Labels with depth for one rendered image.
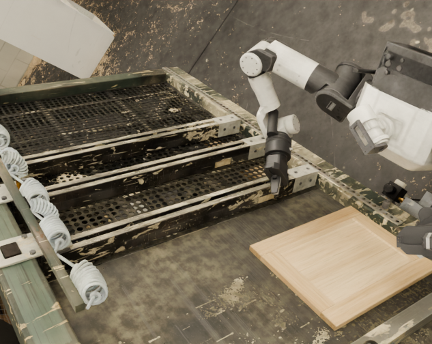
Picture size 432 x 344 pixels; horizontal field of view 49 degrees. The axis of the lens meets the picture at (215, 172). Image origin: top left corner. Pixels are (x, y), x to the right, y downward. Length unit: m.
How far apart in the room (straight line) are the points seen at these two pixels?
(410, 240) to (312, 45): 2.52
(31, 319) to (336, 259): 0.91
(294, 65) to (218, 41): 2.53
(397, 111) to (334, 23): 2.10
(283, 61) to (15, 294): 0.98
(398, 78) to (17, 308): 1.11
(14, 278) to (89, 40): 4.00
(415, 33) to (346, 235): 1.70
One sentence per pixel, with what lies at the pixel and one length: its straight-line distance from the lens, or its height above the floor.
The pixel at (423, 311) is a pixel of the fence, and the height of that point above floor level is 1.11.
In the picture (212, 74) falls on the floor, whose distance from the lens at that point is 3.87.
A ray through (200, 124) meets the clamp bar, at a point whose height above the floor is 1.08.
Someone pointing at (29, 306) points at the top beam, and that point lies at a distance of 1.23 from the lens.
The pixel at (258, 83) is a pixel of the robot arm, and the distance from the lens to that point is 1.58.
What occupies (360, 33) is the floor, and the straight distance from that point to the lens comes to 3.26.
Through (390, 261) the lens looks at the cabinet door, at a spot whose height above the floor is 0.99.
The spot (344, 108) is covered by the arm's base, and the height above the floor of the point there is 1.33.
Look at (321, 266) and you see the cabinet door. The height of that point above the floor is 1.18.
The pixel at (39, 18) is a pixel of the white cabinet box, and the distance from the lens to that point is 4.90.
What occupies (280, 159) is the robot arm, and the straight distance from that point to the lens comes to 1.55.
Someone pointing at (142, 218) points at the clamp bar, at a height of 1.55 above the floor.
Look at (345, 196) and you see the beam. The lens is 1.85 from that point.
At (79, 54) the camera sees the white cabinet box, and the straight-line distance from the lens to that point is 5.13.
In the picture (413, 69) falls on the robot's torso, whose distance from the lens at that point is 1.34.
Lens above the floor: 2.53
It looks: 47 degrees down
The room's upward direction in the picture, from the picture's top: 67 degrees counter-clockwise
